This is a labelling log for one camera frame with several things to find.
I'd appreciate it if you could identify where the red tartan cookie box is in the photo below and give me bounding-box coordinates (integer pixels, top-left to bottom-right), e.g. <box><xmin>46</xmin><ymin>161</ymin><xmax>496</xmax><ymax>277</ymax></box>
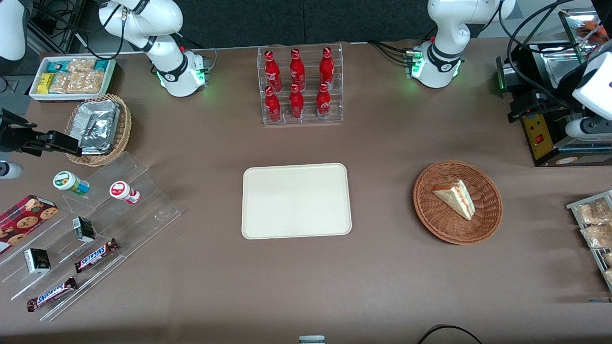
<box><xmin>0</xmin><ymin>194</ymin><xmax>59</xmax><ymax>255</ymax></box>

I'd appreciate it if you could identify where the red cola bottle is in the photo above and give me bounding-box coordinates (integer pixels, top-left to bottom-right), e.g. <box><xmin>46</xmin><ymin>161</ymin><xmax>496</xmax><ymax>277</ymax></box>
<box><xmin>289</xmin><ymin>84</ymin><xmax>305</xmax><ymax>120</ymax></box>
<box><xmin>319</xmin><ymin>47</ymin><xmax>335</xmax><ymax>89</ymax></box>
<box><xmin>264</xmin><ymin>50</ymin><xmax>282</xmax><ymax>92</ymax></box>
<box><xmin>316</xmin><ymin>83</ymin><xmax>332</xmax><ymax>120</ymax></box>
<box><xmin>264</xmin><ymin>86</ymin><xmax>282</xmax><ymax>123</ymax></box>
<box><xmin>290</xmin><ymin>49</ymin><xmax>306</xmax><ymax>91</ymax></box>

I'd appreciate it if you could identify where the clear bag of crackers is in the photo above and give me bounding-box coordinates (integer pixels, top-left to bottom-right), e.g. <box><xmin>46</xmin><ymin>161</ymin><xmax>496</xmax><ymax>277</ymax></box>
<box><xmin>49</xmin><ymin>72</ymin><xmax>72</xmax><ymax>94</ymax></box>
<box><xmin>67</xmin><ymin>58</ymin><xmax>97</xmax><ymax>74</ymax></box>
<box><xmin>67</xmin><ymin>71</ymin><xmax>105</xmax><ymax>94</ymax></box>

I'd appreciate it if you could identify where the clear acrylic stepped display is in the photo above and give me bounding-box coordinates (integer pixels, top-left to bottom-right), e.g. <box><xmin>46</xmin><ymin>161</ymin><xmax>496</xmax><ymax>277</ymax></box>
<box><xmin>0</xmin><ymin>152</ymin><xmax>183</xmax><ymax>322</ymax></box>

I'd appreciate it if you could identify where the clear acrylic bottle rack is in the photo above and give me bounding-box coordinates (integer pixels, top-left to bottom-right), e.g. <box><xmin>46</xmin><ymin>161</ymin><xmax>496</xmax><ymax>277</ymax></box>
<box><xmin>257</xmin><ymin>42</ymin><xmax>344</xmax><ymax>126</ymax></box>

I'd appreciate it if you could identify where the steel warmer pan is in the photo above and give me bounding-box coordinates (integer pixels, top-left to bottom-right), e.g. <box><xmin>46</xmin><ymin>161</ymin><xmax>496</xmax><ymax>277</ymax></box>
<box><xmin>540</xmin><ymin>45</ymin><xmax>586</xmax><ymax>90</ymax></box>

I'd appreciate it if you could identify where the light wicker basket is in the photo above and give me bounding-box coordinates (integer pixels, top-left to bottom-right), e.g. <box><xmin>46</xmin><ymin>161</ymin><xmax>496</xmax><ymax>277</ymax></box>
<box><xmin>65</xmin><ymin>94</ymin><xmax>132</xmax><ymax>167</ymax></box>

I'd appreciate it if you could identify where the green lid yogurt cup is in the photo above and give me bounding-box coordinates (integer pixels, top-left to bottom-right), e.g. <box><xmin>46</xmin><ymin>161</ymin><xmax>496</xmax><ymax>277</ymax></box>
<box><xmin>53</xmin><ymin>171</ymin><xmax>90</xmax><ymax>196</ymax></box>

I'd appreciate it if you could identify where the silver foil pouch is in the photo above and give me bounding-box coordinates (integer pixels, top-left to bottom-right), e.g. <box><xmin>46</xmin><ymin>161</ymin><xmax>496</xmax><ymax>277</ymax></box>
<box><xmin>79</xmin><ymin>117</ymin><xmax>119</xmax><ymax>155</ymax></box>
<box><xmin>76</xmin><ymin>100</ymin><xmax>120</xmax><ymax>127</ymax></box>

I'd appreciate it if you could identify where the black food warmer machine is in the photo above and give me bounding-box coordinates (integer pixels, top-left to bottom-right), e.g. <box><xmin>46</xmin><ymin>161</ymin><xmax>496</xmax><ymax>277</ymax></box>
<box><xmin>496</xmin><ymin>7</ymin><xmax>612</xmax><ymax>168</ymax></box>

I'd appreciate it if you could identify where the small black carton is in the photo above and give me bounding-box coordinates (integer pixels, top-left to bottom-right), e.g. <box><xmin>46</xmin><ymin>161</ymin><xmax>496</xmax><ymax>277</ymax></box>
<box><xmin>72</xmin><ymin>216</ymin><xmax>96</xmax><ymax>243</ymax></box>
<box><xmin>24</xmin><ymin>248</ymin><xmax>52</xmax><ymax>275</ymax></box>

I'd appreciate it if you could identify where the dark metal rack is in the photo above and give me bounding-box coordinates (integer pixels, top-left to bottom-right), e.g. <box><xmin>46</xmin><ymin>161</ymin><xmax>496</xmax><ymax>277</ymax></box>
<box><xmin>26</xmin><ymin>0</ymin><xmax>89</xmax><ymax>53</ymax></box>

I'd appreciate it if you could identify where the brown snickers bar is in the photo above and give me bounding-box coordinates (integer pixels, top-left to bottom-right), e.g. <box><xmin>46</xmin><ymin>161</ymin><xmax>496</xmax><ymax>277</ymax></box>
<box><xmin>74</xmin><ymin>238</ymin><xmax>120</xmax><ymax>274</ymax></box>
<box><xmin>26</xmin><ymin>276</ymin><xmax>78</xmax><ymax>312</ymax></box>

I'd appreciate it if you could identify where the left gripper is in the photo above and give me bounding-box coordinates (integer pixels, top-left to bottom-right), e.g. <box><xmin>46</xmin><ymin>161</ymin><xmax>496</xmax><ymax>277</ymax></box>
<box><xmin>507</xmin><ymin>40</ymin><xmax>612</xmax><ymax>124</ymax></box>

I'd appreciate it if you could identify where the black cable loop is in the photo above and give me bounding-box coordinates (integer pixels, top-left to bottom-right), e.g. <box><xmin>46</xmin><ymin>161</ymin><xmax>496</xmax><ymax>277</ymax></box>
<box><xmin>417</xmin><ymin>324</ymin><xmax>484</xmax><ymax>344</ymax></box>

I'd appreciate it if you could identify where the cream plastic tray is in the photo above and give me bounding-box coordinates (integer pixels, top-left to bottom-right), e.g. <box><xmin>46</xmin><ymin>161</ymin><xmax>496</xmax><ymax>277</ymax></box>
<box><xmin>241</xmin><ymin>163</ymin><xmax>353</xmax><ymax>240</ymax></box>

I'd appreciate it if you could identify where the white rectangular snack tray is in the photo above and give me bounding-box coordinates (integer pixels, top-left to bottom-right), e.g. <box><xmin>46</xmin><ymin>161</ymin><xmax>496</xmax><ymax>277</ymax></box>
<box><xmin>29</xmin><ymin>55</ymin><xmax>117</xmax><ymax>102</ymax></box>

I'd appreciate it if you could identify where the triangle sandwich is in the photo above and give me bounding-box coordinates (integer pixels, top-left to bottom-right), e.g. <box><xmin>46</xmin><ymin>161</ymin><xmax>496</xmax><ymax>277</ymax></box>
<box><xmin>432</xmin><ymin>179</ymin><xmax>476</xmax><ymax>221</ymax></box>

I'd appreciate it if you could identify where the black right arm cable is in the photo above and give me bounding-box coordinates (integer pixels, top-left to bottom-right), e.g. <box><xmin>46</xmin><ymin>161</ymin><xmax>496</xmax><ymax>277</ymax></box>
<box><xmin>29</xmin><ymin>0</ymin><xmax>127</xmax><ymax>61</ymax></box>

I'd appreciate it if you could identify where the black base cable bundle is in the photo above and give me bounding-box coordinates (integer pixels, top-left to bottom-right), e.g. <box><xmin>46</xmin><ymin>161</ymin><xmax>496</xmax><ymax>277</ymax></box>
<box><xmin>367</xmin><ymin>40</ymin><xmax>417</xmax><ymax>65</ymax></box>

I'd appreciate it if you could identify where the brown wicker basket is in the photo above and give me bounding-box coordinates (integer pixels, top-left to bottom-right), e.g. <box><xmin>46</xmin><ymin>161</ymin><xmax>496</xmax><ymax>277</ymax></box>
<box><xmin>413</xmin><ymin>161</ymin><xmax>503</xmax><ymax>246</ymax></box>

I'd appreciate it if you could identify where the red lid yogurt cup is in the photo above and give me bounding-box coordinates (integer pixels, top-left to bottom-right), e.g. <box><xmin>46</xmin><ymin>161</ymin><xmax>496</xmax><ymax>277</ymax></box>
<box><xmin>109</xmin><ymin>181</ymin><xmax>141</xmax><ymax>205</ymax></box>

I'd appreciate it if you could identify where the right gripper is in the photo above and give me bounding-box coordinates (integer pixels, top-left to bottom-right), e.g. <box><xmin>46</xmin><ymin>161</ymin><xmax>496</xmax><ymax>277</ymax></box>
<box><xmin>0</xmin><ymin>108</ymin><xmax>81</xmax><ymax>157</ymax></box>

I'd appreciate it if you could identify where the grey snack tray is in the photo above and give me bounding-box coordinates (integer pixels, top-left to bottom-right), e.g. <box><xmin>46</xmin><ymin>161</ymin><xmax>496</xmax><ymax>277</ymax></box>
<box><xmin>566</xmin><ymin>190</ymin><xmax>612</xmax><ymax>293</ymax></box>

